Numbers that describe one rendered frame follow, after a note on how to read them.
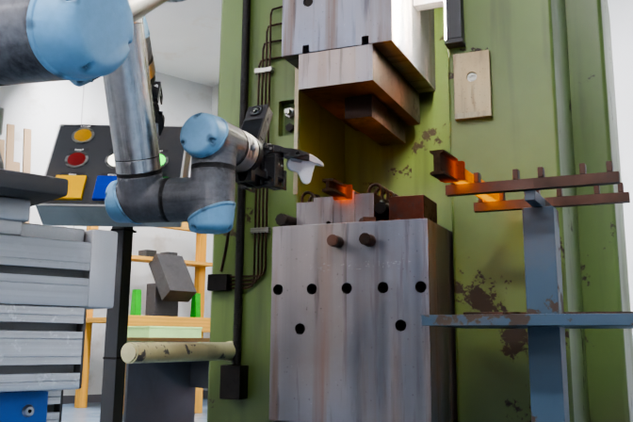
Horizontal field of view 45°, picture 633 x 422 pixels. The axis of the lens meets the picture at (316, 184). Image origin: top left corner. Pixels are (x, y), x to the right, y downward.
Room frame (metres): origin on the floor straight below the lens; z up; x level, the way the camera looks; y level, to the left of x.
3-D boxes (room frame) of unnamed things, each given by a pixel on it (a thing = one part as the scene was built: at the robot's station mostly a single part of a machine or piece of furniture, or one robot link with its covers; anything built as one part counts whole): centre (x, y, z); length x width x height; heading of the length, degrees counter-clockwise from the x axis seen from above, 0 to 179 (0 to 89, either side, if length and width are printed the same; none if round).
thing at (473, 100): (1.82, -0.38, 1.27); 0.09 x 0.02 x 0.17; 67
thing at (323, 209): (2.02, -0.13, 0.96); 0.42 x 0.20 x 0.09; 157
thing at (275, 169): (1.41, 0.11, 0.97); 0.12 x 0.08 x 0.09; 157
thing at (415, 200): (1.81, -0.23, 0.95); 0.12 x 0.09 x 0.07; 157
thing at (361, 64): (2.02, -0.13, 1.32); 0.42 x 0.20 x 0.10; 157
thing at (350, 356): (2.01, -0.18, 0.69); 0.56 x 0.38 x 0.45; 157
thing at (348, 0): (2.00, -0.17, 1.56); 0.42 x 0.39 x 0.40; 157
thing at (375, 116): (2.05, -0.16, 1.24); 0.30 x 0.07 x 0.06; 157
